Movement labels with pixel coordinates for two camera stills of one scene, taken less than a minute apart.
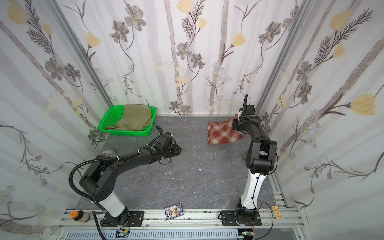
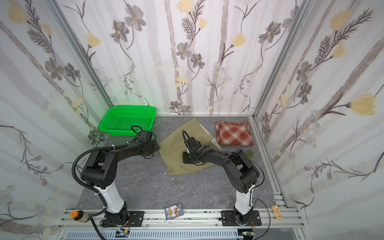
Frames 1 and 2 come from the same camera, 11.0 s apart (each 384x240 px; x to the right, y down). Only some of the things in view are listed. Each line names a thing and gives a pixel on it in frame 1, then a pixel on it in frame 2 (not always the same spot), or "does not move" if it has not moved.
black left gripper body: [173, 147] → [147, 149]
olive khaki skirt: [136, 117] → [173, 147]
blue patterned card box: [174, 211] does not move
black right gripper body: [240, 120] → [188, 156]
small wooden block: [277, 212] does not move
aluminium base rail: [292, 218] does not move
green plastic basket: [112, 114] does not move
